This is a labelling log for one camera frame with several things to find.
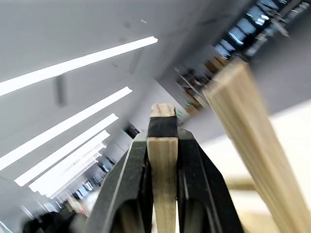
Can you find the wooden leg with black cap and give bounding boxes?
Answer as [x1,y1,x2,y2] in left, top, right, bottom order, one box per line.
[118,103,178,233]

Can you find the wooden bar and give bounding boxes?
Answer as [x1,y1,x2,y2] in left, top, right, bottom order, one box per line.
[202,59,311,233]

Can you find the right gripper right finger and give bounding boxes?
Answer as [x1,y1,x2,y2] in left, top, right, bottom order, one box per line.
[175,125,245,233]

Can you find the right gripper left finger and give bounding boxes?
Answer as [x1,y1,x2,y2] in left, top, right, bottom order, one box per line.
[85,133,154,233]

